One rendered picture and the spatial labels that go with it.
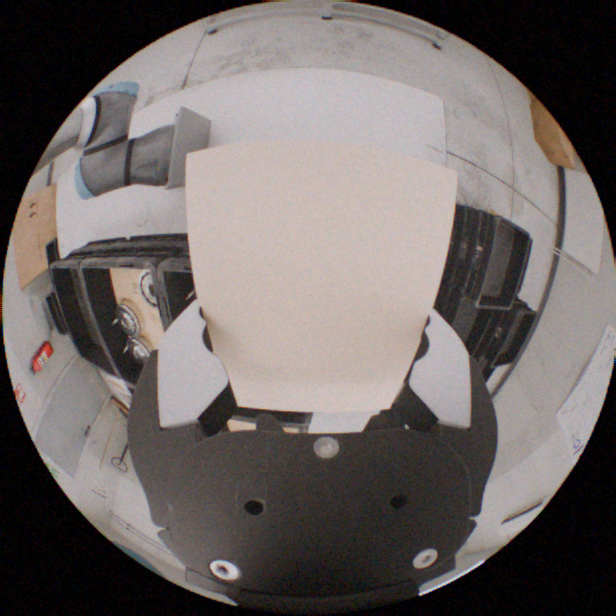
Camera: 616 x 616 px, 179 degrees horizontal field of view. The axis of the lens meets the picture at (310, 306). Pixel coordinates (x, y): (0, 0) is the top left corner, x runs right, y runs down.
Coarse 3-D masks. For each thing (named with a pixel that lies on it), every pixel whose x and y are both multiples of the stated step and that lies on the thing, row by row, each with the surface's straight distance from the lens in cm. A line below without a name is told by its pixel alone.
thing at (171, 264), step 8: (160, 264) 38; (168, 264) 37; (176, 264) 36; (184, 264) 35; (160, 272) 38; (192, 272) 35; (160, 280) 39; (160, 288) 40; (168, 296) 40; (168, 304) 40; (168, 312) 43; (168, 320) 42; (232, 416) 59; (240, 416) 58; (248, 416) 58; (312, 416) 54; (280, 424) 58; (288, 424) 57; (296, 424) 57; (304, 424) 57
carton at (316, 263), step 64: (192, 192) 10; (256, 192) 9; (320, 192) 9; (384, 192) 9; (448, 192) 11; (192, 256) 11; (256, 256) 10; (320, 256) 9; (384, 256) 10; (256, 320) 11; (320, 320) 11; (384, 320) 11; (256, 384) 14; (320, 384) 14; (384, 384) 15
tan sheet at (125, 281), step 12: (120, 276) 63; (132, 276) 59; (120, 288) 65; (132, 288) 61; (120, 300) 68; (132, 300) 63; (144, 312) 62; (156, 312) 59; (156, 324) 61; (144, 336) 68; (156, 336) 65; (156, 348) 68
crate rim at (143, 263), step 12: (84, 264) 58; (96, 264) 53; (108, 264) 49; (120, 264) 45; (132, 264) 42; (144, 264) 40; (156, 264) 39; (84, 276) 61; (156, 276) 39; (84, 288) 63; (156, 288) 40; (156, 300) 42; (96, 324) 66; (108, 348) 70; (120, 372) 75; (132, 384) 74
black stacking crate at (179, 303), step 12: (168, 276) 39; (180, 276) 43; (192, 276) 48; (168, 288) 40; (180, 288) 43; (192, 288) 48; (180, 300) 44; (192, 300) 49; (180, 312) 44; (240, 408) 59; (252, 408) 59; (288, 420) 57; (300, 420) 57
